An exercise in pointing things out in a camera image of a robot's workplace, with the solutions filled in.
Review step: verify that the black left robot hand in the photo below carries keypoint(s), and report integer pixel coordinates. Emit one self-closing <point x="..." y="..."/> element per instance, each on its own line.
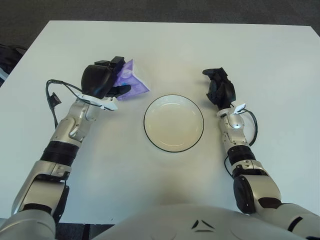
<point x="96" y="80"/>

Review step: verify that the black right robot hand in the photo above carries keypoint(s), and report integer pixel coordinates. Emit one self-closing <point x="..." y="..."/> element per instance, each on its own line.
<point x="226" y="92"/>

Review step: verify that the purple tissue paper pack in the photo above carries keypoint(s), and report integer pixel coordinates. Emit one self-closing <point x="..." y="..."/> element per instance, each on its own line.
<point x="135" y="85"/>

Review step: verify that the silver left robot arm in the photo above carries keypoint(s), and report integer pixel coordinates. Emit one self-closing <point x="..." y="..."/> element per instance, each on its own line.
<point x="72" y="125"/>

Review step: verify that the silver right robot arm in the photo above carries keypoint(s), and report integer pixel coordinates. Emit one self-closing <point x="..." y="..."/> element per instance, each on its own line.
<point x="235" y="135"/>

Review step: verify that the white plate with black rim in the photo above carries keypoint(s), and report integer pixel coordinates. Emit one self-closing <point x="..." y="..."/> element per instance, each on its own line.
<point x="173" y="123"/>

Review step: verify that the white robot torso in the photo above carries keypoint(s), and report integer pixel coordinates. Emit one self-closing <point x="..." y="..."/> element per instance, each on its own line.
<point x="175" y="225"/>

